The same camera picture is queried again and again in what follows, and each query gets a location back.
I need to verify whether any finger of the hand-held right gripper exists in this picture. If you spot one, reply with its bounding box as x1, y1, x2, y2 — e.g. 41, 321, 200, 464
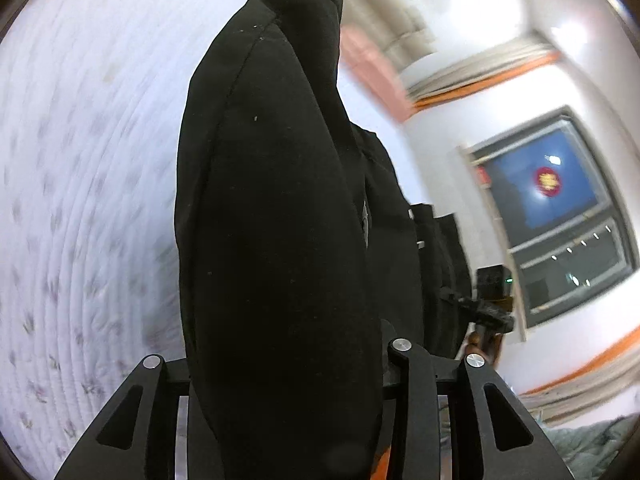
440, 287, 482, 322

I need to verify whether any pink folded blanket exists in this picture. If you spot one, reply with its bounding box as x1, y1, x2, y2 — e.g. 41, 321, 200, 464
340, 25, 417, 122

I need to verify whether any black hooded jacket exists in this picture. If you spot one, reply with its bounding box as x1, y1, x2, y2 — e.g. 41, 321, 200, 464
172, 0, 473, 480

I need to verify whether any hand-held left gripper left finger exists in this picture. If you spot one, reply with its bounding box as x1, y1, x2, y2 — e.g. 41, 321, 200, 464
52, 354, 226, 480

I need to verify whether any white quilted bed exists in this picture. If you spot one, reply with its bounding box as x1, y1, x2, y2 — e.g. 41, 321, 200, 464
0, 0, 416, 480

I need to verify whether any beige padded headboard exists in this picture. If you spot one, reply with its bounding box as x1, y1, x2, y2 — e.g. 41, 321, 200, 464
345, 0, 443, 66

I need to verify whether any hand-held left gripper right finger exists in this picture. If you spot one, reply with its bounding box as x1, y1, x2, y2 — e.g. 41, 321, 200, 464
377, 320, 573, 480

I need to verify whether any grey-green cloth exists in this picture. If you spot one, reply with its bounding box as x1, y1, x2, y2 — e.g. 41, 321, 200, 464
544, 416, 637, 480

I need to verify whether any person's right hand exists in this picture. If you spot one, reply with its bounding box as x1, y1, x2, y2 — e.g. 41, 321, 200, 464
465, 329, 487, 358

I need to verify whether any beige curtain orange trim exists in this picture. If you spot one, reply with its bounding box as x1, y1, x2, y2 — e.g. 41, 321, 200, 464
405, 40, 562, 111
520, 327, 640, 427

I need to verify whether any red round window sticker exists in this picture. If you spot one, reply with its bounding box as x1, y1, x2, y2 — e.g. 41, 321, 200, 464
534, 166, 561, 199

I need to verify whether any grey framed window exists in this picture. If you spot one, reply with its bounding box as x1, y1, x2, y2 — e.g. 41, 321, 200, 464
460, 106, 640, 343

